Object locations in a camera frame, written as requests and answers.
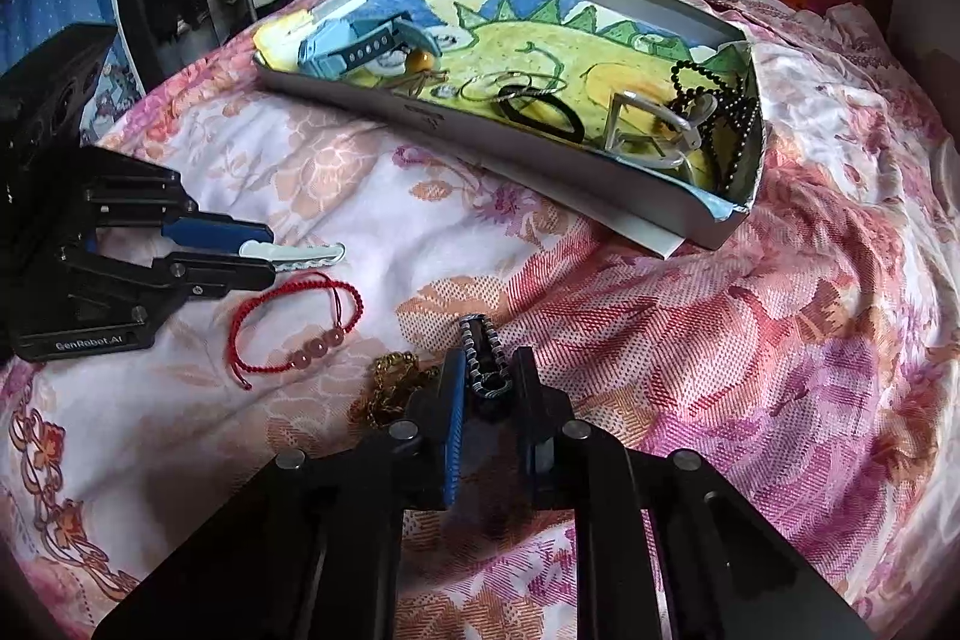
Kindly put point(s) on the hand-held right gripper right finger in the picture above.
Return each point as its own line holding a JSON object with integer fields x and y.
{"x": 536, "y": 460}

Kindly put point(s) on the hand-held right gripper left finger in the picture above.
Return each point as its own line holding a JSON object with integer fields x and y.
{"x": 450, "y": 430}

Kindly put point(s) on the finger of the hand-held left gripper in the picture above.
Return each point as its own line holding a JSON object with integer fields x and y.
{"x": 217, "y": 231}
{"x": 217, "y": 278}

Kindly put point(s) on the white hair clip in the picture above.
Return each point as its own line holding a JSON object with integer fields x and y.
{"x": 307, "y": 254}

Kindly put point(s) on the blue smartwatch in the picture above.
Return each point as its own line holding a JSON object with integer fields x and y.
{"x": 330, "y": 57}

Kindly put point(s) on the grey shallow box tray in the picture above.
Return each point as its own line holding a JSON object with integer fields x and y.
{"x": 450, "y": 126}

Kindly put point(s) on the thin silver hoop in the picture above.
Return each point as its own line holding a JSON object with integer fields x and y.
{"x": 501, "y": 94}

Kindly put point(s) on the pink floral blanket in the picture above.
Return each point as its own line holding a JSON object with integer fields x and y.
{"x": 750, "y": 347}

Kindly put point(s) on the white paper sheet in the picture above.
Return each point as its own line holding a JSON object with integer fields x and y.
{"x": 645, "y": 235}

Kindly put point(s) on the crayon dinosaur drawing paper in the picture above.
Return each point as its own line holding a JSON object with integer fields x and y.
{"x": 525, "y": 40}

